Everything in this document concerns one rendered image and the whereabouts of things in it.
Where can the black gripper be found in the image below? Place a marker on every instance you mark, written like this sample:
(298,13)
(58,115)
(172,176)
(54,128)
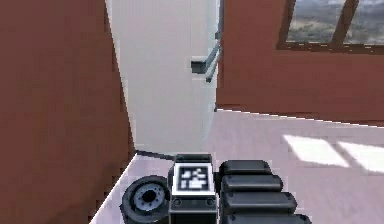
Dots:
(146,199)

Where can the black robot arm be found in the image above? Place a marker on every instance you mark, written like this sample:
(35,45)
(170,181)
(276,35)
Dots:
(253,193)

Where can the white room door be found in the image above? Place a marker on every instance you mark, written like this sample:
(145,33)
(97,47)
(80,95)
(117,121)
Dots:
(160,83)

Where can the brown framed window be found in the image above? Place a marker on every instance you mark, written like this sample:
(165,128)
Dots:
(333,23)

